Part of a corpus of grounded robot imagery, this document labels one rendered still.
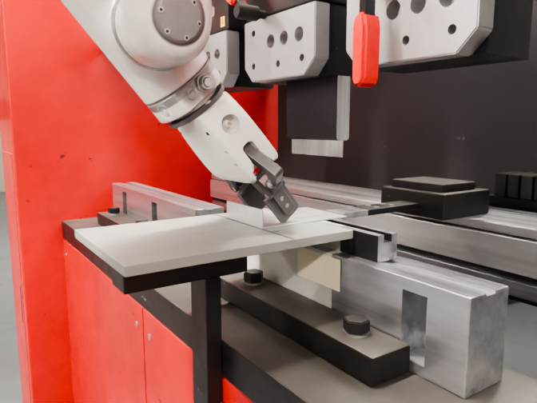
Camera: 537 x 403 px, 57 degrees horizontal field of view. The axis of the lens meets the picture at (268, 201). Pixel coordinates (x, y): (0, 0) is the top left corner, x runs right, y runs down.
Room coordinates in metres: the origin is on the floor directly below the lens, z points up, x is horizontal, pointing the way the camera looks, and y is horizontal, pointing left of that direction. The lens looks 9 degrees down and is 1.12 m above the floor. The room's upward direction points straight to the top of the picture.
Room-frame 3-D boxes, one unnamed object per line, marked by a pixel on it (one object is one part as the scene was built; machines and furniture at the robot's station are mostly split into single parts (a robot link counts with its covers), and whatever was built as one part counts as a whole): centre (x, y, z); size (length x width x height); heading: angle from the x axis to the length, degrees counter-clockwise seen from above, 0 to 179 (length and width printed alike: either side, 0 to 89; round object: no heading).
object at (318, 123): (0.63, -0.06, 1.13); 0.10 x 0.02 x 0.10; 34
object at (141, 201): (1.09, 0.25, 0.92); 0.50 x 0.06 x 0.10; 34
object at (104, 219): (1.10, 0.32, 0.89); 0.30 x 0.05 x 0.03; 34
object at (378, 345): (0.56, -0.03, 0.89); 0.30 x 0.05 x 0.03; 34
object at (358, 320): (0.48, -0.09, 0.91); 0.03 x 0.03 x 0.02
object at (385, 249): (0.61, -0.08, 0.98); 0.20 x 0.03 x 0.03; 34
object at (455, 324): (0.58, -0.09, 0.92); 0.39 x 0.06 x 0.10; 34
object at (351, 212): (0.72, -0.20, 1.01); 0.26 x 0.12 x 0.05; 124
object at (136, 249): (0.55, 0.06, 1.00); 0.26 x 0.18 x 0.01; 124
